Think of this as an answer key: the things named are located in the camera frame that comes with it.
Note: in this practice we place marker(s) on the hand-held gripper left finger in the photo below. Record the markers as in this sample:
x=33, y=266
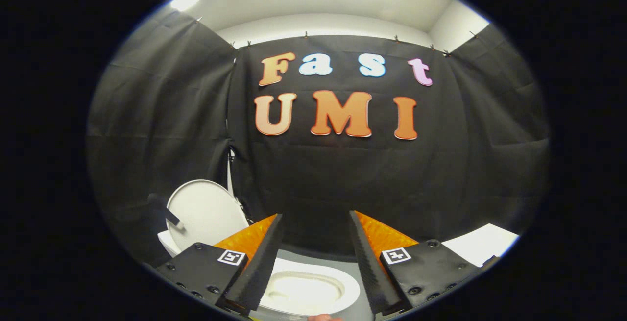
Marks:
x=262, y=267

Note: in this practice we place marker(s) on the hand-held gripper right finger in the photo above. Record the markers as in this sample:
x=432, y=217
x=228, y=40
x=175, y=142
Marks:
x=370, y=262

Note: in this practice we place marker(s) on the white toilet lid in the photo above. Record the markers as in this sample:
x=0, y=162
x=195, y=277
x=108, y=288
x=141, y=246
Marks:
x=205, y=213

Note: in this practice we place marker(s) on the white toilet seat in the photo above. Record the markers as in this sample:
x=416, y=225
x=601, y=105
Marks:
x=350, y=289

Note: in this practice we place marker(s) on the white toilet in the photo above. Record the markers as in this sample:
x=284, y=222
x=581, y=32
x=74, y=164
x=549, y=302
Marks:
x=169, y=243

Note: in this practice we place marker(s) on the dark lid pull tag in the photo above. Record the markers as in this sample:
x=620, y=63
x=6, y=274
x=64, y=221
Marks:
x=175, y=221

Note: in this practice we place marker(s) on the black backdrop cloth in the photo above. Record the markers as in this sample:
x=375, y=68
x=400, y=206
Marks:
x=343, y=188

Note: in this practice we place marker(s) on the white drawer cabinet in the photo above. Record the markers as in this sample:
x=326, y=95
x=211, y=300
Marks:
x=482, y=245

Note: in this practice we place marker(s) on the small ceiling light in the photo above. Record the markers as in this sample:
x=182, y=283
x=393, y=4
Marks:
x=184, y=1

